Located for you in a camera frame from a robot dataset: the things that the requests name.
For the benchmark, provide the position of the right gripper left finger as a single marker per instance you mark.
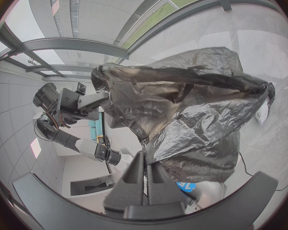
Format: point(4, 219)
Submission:
point(132, 188)

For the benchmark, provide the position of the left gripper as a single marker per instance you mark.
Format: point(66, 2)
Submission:
point(67, 102)

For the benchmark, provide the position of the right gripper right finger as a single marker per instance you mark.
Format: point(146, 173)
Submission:
point(163, 193)

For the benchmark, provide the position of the black plastic bag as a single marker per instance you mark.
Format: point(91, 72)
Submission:
point(194, 128)

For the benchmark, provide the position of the clear printed wrapper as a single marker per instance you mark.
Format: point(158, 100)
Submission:
point(261, 115)

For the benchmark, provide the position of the black plastic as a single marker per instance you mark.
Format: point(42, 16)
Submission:
point(270, 91)

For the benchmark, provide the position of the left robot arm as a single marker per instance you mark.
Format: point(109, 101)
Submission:
point(62, 138)

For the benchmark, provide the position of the window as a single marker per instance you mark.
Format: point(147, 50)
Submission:
point(62, 42)

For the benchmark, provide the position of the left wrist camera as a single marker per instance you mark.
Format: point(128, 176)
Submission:
point(81, 87)

